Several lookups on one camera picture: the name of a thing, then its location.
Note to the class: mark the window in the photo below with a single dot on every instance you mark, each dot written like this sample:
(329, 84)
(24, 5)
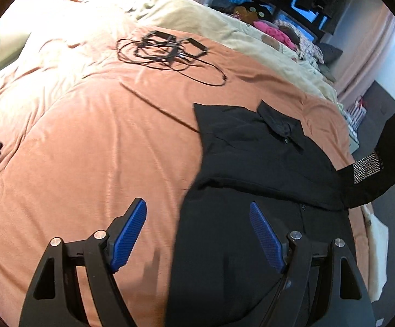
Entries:
(296, 18)

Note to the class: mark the cream blanket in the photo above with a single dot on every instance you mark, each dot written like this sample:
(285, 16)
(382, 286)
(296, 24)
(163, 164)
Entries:
(197, 17)

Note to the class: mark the orange blanket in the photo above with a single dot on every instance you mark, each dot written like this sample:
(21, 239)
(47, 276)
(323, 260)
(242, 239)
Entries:
(98, 143)

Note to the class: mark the brown plush toy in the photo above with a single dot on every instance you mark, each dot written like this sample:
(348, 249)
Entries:
(250, 15)

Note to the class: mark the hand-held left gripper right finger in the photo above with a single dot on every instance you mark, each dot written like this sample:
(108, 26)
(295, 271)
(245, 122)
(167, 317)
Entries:
(265, 238)

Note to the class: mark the striped gift bag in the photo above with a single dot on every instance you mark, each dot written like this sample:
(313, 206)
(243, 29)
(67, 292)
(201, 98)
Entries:
(357, 112)

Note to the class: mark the white nightstand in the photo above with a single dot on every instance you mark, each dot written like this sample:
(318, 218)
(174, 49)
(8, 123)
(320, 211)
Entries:
(354, 143)

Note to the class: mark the grey pillow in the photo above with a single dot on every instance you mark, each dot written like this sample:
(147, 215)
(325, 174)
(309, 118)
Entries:
(330, 52)

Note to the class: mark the geometric patterned rug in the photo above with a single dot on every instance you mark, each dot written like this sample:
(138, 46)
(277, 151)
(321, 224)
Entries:
(365, 168)

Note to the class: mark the floral pillow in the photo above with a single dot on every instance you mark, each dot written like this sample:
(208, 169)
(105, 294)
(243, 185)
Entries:
(306, 46)

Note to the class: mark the cream bear print quilt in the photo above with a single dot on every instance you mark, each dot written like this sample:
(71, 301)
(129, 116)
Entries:
(272, 41)

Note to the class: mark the white tote bag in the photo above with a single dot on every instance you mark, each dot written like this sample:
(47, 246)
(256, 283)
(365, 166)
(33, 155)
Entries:
(376, 245)

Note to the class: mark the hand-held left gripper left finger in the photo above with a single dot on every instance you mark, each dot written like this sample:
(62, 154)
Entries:
(129, 235)

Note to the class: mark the pink cloth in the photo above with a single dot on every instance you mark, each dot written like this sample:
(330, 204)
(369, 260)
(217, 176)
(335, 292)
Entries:
(275, 32)

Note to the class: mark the black shirt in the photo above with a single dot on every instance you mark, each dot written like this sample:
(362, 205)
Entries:
(251, 163)

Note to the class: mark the grey hanging garment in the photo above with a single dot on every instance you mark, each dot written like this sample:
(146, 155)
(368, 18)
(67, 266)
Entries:
(337, 3)

